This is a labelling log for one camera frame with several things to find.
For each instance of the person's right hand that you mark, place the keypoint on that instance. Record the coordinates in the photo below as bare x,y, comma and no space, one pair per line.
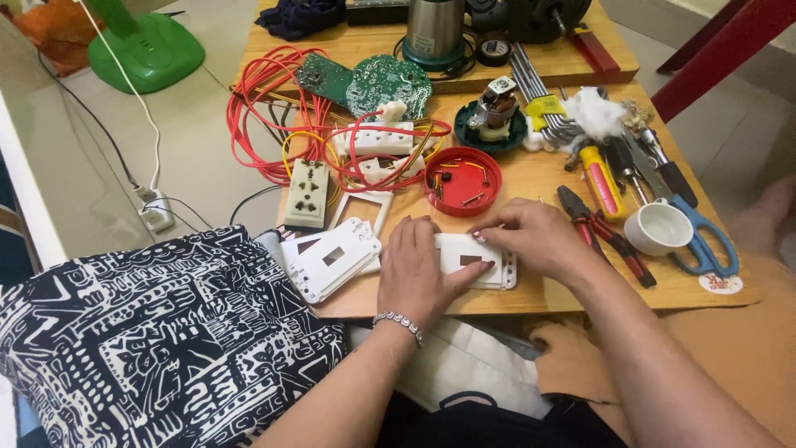
547,239

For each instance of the person's left hand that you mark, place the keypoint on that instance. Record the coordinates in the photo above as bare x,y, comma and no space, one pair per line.
410,280

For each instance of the red black pliers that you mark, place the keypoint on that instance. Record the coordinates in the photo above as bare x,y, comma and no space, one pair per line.
597,230

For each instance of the yellow pink screwdriver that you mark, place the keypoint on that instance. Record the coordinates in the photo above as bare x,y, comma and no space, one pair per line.
602,183

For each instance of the red round plastic lid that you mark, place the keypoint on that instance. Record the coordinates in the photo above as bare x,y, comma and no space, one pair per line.
463,186

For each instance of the white cloth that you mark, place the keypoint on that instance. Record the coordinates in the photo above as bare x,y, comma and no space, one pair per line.
472,367

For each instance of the white cup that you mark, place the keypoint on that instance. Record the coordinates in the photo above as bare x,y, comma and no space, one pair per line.
656,230

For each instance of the white socket housing part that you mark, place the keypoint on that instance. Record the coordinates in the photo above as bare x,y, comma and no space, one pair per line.
373,169

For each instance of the white cotton wad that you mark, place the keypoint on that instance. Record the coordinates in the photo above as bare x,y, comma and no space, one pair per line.
597,112

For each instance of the small electric motor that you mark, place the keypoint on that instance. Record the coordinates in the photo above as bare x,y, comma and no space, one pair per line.
494,112

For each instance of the dark green round base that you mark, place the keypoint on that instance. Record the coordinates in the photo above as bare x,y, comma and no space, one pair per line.
461,127

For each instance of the white power strip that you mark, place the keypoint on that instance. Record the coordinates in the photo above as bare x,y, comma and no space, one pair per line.
379,140

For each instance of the hex key set yellow holder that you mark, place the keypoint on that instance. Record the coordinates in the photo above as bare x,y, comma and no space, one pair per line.
538,87

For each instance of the round white red sticker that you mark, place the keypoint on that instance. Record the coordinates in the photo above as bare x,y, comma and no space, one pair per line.
720,284

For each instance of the red flat bar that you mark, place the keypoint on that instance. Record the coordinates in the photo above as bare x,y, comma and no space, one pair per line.
594,53

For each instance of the black tape roll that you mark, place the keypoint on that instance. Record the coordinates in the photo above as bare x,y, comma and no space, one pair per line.
494,53

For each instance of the round green circuit board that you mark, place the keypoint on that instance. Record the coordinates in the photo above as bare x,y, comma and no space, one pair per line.
389,84

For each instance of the rectangular green circuit board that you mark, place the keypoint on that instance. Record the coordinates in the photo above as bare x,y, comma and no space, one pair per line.
323,78

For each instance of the large black motor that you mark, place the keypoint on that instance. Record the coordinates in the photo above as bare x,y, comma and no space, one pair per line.
535,18

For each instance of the steel jug with teal base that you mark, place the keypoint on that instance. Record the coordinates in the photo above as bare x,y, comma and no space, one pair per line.
435,31

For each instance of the red furniture leg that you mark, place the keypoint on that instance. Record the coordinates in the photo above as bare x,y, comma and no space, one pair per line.
715,56

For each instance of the black white patterned fabric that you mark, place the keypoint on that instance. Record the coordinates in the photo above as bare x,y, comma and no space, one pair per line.
155,336

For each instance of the white extension socket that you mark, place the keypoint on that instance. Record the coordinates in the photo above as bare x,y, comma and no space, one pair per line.
155,211

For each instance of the black box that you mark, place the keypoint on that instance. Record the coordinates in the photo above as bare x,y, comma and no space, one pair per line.
376,11

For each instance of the dark blue cloth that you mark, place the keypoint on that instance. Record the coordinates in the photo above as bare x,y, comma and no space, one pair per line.
301,17

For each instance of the green fan base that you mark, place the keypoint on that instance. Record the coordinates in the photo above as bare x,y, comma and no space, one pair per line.
146,53

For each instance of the orange bag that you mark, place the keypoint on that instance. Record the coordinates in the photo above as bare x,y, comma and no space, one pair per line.
53,31

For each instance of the white rectangular plastic frame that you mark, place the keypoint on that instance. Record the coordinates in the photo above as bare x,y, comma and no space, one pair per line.
380,205

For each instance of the beige double wall socket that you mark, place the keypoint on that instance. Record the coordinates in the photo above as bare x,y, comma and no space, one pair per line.
308,193

